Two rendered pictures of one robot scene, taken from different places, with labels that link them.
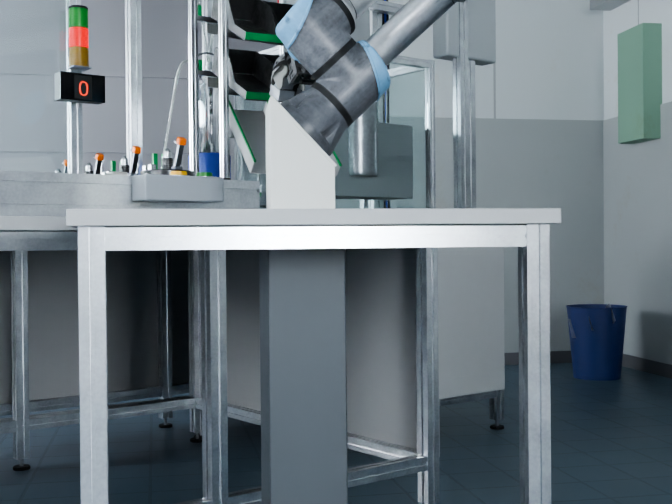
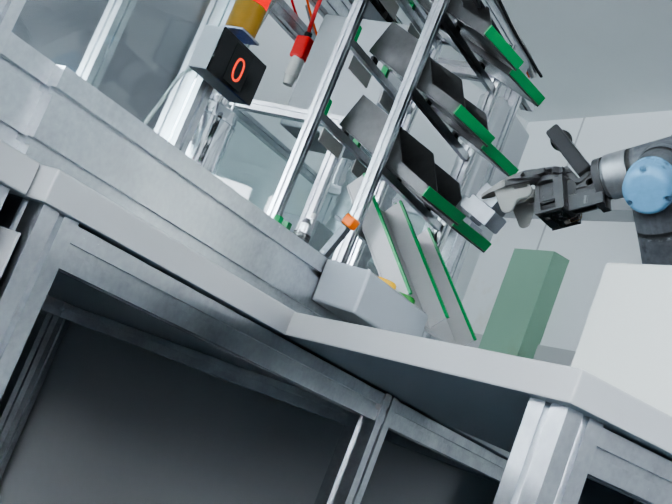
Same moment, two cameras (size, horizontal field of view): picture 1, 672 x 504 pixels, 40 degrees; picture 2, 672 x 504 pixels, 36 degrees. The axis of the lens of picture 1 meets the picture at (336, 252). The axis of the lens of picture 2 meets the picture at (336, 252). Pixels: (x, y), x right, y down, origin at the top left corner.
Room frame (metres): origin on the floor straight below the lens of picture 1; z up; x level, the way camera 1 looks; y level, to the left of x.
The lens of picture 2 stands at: (0.88, 0.93, 0.73)
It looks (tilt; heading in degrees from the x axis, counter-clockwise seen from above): 10 degrees up; 340
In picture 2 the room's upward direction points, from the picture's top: 22 degrees clockwise
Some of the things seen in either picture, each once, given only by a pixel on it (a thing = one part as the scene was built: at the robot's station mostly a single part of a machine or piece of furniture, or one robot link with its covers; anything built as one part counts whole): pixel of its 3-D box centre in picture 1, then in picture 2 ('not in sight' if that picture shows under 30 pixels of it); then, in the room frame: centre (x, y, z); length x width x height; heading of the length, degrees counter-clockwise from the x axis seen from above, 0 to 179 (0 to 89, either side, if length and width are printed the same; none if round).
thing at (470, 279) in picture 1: (356, 331); not in sight; (3.87, -0.08, 0.43); 1.11 x 0.68 x 0.86; 128
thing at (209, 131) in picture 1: (208, 103); (200, 140); (3.43, 0.46, 1.32); 0.14 x 0.14 x 0.38
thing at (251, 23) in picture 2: (78, 57); (245, 19); (2.40, 0.66, 1.28); 0.05 x 0.05 x 0.05
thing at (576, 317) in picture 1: (598, 339); not in sight; (5.40, -1.53, 0.23); 0.39 x 0.36 x 0.45; 18
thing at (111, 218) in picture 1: (297, 221); (605, 459); (2.00, 0.08, 0.84); 0.90 x 0.70 x 0.03; 101
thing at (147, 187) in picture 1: (178, 188); (373, 307); (2.21, 0.37, 0.93); 0.21 x 0.07 x 0.06; 128
